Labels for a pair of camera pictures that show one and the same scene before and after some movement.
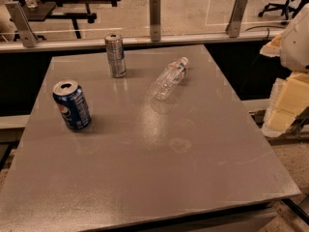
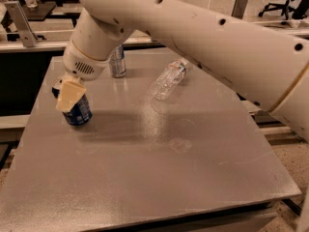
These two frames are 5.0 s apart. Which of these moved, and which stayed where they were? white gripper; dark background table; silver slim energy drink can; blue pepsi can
Moved: white gripper
Stayed: silver slim energy drink can; blue pepsi can; dark background table
